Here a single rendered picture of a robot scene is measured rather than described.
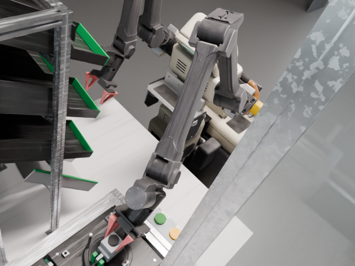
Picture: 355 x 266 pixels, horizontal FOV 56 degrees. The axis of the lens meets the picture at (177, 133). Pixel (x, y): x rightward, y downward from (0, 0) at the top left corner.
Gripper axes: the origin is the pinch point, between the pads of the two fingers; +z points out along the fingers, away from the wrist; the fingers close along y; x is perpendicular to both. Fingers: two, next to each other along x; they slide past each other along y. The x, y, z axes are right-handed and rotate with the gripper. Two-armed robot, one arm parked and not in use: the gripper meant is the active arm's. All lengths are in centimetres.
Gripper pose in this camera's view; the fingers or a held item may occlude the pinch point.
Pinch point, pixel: (112, 242)
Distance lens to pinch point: 96.8
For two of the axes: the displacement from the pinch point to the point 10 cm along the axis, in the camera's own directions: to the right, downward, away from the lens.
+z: -6.3, 7.6, 1.3
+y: 7.1, 6.4, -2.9
